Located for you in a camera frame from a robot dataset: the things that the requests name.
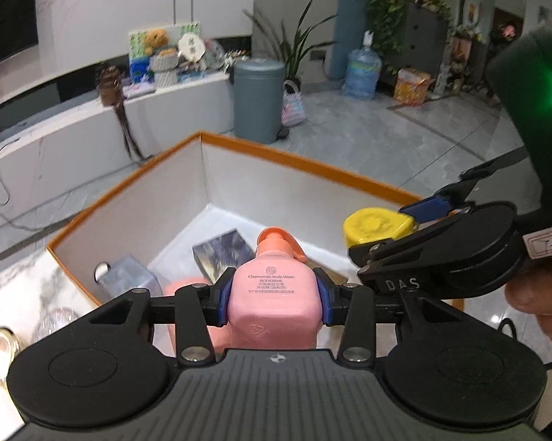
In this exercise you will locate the green ivy plant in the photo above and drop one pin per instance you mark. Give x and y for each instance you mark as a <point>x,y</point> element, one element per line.
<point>391,4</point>

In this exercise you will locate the white marble tv console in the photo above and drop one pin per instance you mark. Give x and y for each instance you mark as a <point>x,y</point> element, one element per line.
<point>74,147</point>

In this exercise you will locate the long-leaf potted plant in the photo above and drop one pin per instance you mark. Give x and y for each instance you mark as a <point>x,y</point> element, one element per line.
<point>299,50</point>

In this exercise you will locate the glittery round compact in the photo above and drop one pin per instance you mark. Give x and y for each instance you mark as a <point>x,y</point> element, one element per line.
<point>55,324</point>

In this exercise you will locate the brown teddy bear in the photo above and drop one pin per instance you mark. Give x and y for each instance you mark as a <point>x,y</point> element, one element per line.
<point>155,39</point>

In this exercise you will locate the grey cabinet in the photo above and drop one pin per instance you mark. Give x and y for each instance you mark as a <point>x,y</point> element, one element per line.
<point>423,41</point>

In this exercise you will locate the decorated plate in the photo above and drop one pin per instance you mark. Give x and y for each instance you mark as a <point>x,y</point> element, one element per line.
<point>214,55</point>

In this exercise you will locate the yellow rounded plastic case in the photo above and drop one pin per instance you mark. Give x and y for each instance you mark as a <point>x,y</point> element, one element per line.
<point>372,225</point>

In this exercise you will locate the round paper fan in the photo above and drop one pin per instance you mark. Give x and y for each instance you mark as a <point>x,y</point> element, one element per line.
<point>191,46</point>

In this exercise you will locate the dark printed card box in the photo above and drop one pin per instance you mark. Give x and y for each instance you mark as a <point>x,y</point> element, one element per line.
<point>221,252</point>

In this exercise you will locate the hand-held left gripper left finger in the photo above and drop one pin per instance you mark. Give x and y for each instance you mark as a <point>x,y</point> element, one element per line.
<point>221,298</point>

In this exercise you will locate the white woven basket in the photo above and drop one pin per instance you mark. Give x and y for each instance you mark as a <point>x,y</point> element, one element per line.
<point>165,59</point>
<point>165,76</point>

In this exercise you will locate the woven handbag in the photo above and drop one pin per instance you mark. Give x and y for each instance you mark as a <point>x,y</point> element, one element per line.
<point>294,110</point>

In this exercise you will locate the blue water jug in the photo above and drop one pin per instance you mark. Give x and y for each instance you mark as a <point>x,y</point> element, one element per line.
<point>361,71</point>

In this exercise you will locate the grey trash bin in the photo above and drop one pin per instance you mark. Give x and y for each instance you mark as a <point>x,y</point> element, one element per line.
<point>260,101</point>

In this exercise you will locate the orange cardboard box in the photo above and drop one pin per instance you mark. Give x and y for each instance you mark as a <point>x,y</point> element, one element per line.
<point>142,211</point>

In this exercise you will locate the clear acrylic cube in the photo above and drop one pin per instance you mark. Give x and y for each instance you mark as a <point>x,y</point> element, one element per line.
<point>129,280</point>

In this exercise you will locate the person's right hand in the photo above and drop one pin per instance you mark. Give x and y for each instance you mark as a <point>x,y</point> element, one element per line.
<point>547,294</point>

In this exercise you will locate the pink pump bottle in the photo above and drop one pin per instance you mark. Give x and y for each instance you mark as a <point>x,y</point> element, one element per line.
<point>271,303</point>

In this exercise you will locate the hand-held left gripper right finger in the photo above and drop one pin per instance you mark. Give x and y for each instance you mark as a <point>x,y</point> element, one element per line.
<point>325,301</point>

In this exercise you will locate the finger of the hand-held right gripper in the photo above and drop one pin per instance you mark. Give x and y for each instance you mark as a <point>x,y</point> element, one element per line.
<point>430,209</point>
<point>381,248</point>

